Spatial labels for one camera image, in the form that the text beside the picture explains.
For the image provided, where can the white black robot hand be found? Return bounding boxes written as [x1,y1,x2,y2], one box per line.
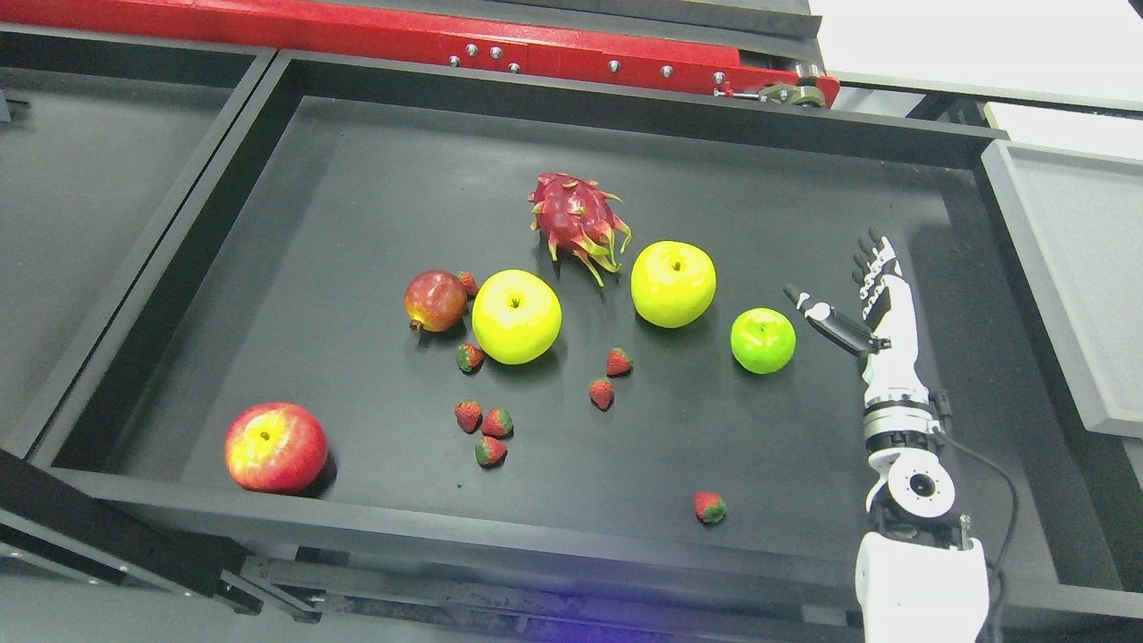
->
[782,230,930,411]

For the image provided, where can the green apple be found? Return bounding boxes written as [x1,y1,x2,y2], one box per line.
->
[730,308,797,375]

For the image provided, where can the yellow apple right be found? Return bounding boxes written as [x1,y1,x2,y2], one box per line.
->
[630,240,717,329]

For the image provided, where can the yellow apple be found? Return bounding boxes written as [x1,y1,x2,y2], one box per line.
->
[630,240,717,329]
[471,270,563,365]

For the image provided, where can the black shelf tray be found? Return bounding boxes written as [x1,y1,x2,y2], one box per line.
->
[34,53,1140,630]

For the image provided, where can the yellow apple left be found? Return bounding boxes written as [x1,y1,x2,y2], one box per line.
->
[471,270,563,365]

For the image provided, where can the strawberry lower middle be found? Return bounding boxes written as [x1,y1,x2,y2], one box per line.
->
[480,407,514,439]

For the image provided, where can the strawberry under yellow apple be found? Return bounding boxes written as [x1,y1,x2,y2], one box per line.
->
[455,341,486,373]

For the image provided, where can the red apple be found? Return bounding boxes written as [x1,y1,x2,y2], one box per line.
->
[223,402,330,495]

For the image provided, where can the strawberry front right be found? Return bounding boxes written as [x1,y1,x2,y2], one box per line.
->
[692,491,727,525]

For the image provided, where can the grey side tray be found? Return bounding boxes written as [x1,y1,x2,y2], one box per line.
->
[982,140,1142,439]

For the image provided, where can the strawberry centre right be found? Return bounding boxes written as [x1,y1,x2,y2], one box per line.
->
[605,347,633,378]

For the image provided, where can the strawberry centre lower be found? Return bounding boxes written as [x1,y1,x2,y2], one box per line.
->
[588,378,615,412]

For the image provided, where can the red dragon fruit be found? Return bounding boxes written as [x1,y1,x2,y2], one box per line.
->
[527,171,632,288]

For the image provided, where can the strawberry lowest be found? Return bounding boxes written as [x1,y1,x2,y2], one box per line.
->
[474,436,509,469]

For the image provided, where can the strawberry lower left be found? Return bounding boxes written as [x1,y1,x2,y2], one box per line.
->
[454,399,483,434]

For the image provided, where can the strawberry by pomegranate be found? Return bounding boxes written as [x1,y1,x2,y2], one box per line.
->
[455,271,480,300]

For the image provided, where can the red pomegranate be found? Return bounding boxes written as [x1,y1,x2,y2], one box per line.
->
[403,270,467,332]

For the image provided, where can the red metal beam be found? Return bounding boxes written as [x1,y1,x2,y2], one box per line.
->
[3,1,841,107]

